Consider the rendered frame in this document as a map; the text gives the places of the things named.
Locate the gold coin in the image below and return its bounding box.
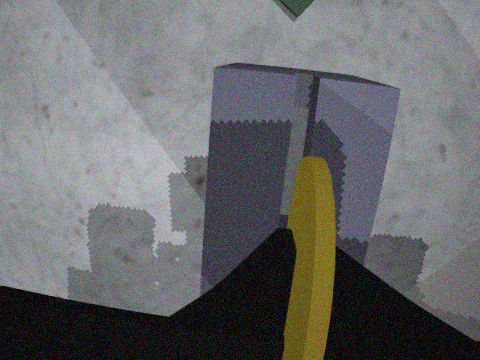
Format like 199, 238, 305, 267
281, 156, 336, 360

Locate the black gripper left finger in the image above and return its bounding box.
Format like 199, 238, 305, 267
0, 228, 296, 360

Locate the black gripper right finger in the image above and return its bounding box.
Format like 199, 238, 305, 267
324, 247, 480, 360

